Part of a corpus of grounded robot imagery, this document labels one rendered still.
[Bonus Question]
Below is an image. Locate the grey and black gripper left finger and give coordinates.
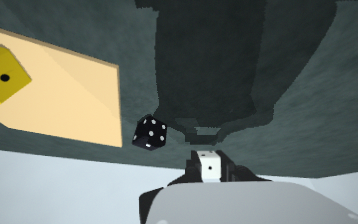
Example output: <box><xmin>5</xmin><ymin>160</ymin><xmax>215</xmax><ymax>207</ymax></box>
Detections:
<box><xmin>139</xmin><ymin>150</ymin><xmax>203</xmax><ymax>224</ymax></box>

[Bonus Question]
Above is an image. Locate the beige square mat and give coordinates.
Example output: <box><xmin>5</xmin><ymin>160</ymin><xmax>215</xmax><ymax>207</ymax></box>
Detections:
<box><xmin>0</xmin><ymin>28</ymin><xmax>122</xmax><ymax>147</ymax></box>

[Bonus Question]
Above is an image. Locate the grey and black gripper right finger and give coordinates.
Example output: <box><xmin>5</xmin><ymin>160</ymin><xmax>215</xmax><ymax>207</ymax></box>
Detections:
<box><xmin>215</xmin><ymin>150</ymin><xmax>272</xmax><ymax>182</ymax></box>

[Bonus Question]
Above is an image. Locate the yellow die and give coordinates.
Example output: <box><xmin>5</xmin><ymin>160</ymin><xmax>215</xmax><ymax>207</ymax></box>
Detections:
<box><xmin>0</xmin><ymin>47</ymin><xmax>32</xmax><ymax>104</ymax></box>

